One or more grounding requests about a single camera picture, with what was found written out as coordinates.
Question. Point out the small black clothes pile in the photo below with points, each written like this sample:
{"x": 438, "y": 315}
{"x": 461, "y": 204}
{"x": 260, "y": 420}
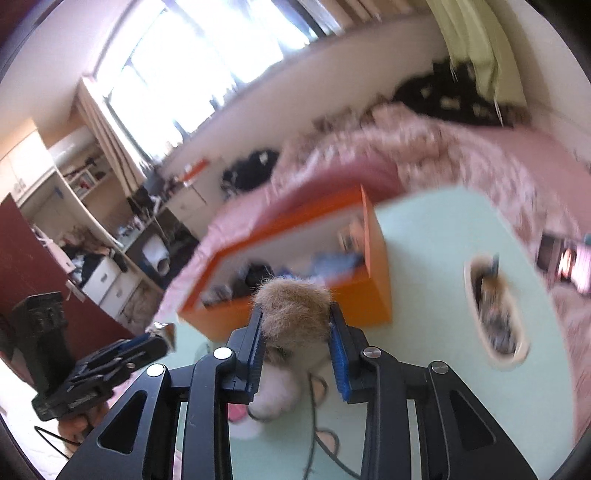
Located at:
{"x": 249, "y": 170}

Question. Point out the crinkled shiny wrapper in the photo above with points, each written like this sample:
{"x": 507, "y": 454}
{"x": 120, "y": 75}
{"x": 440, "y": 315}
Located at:
{"x": 162, "y": 333}

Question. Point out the mint green desktop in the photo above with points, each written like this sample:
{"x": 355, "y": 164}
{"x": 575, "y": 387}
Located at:
{"x": 429, "y": 258}

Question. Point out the white drawer unit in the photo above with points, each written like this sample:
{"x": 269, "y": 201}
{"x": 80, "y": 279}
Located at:
{"x": 111, "y": 286}

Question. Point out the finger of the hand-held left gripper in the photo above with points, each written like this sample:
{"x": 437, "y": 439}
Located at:
{"x": 143, "y": 357}
{"x": 134, "y": 344}

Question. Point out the large black clothes pile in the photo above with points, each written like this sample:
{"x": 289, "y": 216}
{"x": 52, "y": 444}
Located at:
{"x": 443, "y": 97}

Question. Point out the cluttered wall shelf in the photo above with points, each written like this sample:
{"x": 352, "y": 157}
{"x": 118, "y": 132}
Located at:
{"x": 83, "y": 170}

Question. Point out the blue packet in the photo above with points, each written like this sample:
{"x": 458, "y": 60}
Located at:
{"x": 339, "y": 264}

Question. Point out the beige wooden desk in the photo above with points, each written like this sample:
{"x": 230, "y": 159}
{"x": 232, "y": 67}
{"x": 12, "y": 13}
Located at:
{"x": 184, "y": 203}

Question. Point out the person's left hand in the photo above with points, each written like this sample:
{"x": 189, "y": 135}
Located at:
{"x": 74, "y": 429}

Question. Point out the beige curtain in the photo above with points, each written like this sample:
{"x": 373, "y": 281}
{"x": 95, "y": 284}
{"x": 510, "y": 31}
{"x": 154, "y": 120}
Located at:
{"x": 360, "y": 14}
{"x": 115, "y": 143}

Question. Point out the white fluffy pompom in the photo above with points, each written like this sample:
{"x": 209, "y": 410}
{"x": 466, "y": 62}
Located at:
{"x": 277, "y": 392}

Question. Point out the pile of candy wrappers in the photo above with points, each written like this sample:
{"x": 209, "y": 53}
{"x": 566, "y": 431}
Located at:
{"x": 494, "y": 318}

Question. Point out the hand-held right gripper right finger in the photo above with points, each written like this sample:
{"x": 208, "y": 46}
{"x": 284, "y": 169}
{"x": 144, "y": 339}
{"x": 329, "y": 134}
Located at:
{"x": 337, "y": 360}

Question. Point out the dark red door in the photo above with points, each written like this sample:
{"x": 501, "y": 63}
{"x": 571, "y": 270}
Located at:
{"x": 23, "y": 272}

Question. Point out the brown fluffy pompom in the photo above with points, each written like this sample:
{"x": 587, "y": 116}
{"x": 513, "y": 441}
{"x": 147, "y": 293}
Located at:
{"x": 293, "y": 314}

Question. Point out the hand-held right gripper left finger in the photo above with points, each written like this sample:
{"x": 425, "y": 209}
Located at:
{"x": 256, "y": 350}

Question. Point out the white wall cabinet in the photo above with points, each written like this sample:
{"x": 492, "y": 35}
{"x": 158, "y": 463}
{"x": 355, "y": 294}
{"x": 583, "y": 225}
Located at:
{"x": 23, "y": 161}

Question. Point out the orange tray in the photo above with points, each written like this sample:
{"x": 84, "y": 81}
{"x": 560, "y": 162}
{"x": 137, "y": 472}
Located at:
{"x": 195, "y": 168}

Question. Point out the orange cardboard box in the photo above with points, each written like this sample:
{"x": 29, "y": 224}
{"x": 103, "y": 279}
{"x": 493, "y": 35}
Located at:
{"x": 364, "y": 295}

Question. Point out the window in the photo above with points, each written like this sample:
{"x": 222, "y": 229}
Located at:
{"x": 207, "y": 69}

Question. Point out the light green hanging cloth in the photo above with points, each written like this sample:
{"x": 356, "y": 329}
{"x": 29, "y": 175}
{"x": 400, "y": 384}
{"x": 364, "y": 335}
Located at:
{"x": 480, "y": 50}

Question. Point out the heap of mixed clothes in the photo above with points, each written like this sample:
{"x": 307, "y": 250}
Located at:
{"x": 87, "y": 258}

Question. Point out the white rolled mat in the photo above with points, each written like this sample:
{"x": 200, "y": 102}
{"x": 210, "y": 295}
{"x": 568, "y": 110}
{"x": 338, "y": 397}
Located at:
{"x": 154, "y": 254}

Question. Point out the white hanging bag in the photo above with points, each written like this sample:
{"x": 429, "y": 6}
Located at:
{"x": 55, "y": 251}

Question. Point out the smartphone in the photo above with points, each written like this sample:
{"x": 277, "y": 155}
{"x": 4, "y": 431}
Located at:
{"x": 563, "y": 261}

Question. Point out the pink floral quilt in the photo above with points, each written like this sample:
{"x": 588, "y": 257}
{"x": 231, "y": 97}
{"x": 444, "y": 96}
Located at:
{"x": 461, "y": 152}

